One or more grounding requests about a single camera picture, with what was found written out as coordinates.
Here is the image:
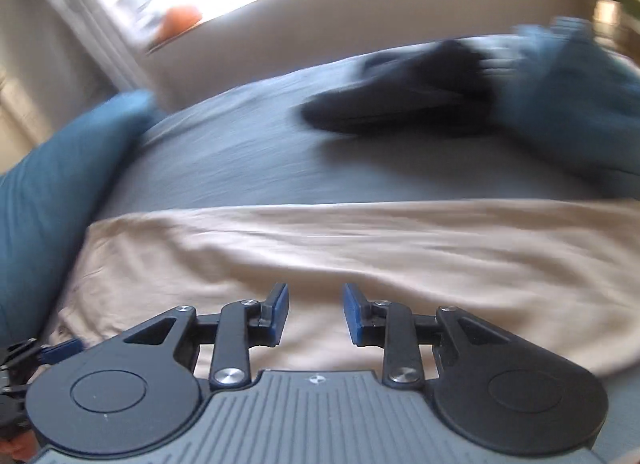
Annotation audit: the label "teal pillow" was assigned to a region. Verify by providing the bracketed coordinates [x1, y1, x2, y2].
[0, 89, 167, 345]

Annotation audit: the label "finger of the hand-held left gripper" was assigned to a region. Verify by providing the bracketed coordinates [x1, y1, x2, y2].
[39, 337, 84, 366]

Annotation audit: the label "orange bag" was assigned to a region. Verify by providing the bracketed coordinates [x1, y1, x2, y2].
[155, 5, 204, 43]

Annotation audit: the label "light blue garment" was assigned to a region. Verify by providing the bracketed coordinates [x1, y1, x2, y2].
[492, 16, 640, 186]

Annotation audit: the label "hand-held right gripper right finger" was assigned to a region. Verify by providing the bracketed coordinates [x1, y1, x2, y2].
[341, 283, 512, 389]

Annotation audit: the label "beige pants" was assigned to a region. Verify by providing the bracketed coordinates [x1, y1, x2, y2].
[50, 198, 640, 381]

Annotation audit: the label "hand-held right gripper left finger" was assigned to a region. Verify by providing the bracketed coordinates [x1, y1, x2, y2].
[123, 283, 291, 391]

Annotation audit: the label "dark navy garment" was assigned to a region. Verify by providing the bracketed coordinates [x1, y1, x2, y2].
[299, 39, 501, 138]

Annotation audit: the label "curtain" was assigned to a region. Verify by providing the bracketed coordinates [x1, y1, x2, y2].
[30, 0, 152, 91]

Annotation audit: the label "grey bed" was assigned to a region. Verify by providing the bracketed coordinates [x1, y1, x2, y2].
[50, 34, 640, 395]

